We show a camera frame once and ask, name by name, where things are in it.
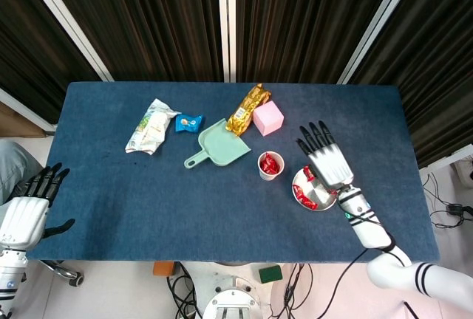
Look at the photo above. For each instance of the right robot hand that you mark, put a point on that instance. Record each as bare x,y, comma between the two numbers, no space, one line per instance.
330,165

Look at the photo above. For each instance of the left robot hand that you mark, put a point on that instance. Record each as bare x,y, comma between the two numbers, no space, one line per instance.
22,219

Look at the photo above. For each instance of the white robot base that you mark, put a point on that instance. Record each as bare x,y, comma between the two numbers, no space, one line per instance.
229,285

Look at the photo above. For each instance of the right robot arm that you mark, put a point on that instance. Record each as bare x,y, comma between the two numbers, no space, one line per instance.
366,226

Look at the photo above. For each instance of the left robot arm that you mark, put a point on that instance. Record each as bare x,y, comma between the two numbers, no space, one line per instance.
11,274

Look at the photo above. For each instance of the silver metal plate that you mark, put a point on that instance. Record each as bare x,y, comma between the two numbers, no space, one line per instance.
318,193

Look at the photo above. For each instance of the white paper cup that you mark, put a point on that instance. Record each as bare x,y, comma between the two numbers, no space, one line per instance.
269,176

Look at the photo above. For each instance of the grey green fabric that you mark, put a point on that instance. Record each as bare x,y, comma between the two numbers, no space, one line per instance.
15,167

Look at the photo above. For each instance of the chrome chair base with caster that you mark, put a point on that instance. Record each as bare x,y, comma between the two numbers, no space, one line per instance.
63,271

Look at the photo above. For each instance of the pink foam cube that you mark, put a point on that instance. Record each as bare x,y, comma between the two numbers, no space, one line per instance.
268,117

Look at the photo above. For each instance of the brown board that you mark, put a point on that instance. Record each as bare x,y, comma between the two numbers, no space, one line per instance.
15,125

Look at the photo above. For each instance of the gold foil snack package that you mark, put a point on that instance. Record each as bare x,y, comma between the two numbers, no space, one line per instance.
245,112

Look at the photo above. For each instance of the mint green plastic dustpan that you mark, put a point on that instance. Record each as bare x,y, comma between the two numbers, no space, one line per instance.
220,147

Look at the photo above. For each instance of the dark green block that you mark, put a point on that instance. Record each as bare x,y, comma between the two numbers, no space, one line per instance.
271,274

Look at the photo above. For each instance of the black power adapter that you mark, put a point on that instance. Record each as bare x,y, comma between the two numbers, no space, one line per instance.
454,209

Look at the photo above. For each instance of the white device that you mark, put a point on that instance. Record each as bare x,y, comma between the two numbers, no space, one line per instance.
465,171

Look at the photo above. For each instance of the blue snack packet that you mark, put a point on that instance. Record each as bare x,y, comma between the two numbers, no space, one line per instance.
188,123

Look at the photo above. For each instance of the orange block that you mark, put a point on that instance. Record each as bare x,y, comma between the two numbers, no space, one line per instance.
163,269

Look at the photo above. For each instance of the dark brown curtain panel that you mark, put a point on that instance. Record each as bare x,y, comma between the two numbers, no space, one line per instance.
443,57
295,20
29,38
148,20

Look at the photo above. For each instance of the blue table cloth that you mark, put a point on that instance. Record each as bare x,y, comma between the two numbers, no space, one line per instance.
184,204

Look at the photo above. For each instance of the white green snack bag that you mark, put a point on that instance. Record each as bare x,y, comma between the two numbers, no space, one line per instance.
149,130

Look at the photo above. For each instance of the white double frame post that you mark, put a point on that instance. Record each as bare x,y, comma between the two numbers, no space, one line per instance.
221,20

